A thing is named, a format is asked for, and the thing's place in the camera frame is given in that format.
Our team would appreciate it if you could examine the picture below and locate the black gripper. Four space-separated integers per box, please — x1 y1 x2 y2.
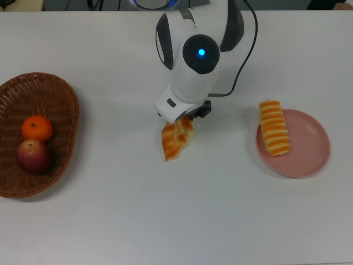
189 100 213 120

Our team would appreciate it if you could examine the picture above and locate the braided bread loaf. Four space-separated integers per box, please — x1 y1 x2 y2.
161 115 195 162

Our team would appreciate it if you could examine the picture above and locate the striped bread roll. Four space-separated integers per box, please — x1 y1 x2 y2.
258 98 291 157

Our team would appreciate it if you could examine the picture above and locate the orange mandarin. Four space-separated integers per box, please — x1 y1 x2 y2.
22 115 54 142

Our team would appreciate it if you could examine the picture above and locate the red apple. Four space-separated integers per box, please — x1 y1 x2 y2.
17 139 52 176

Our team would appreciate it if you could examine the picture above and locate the pink plate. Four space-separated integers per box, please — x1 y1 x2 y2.
255 108 331 179

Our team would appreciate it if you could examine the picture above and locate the brown woven basket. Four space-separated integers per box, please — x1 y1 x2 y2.
0 72 81 198

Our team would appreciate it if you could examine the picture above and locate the person's hand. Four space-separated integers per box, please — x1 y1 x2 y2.
333 2 353 12

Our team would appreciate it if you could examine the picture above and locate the brown cardboard box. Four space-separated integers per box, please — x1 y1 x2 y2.
12 0 45 12

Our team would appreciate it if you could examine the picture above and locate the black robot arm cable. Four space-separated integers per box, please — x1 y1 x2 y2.
211 0 259 98

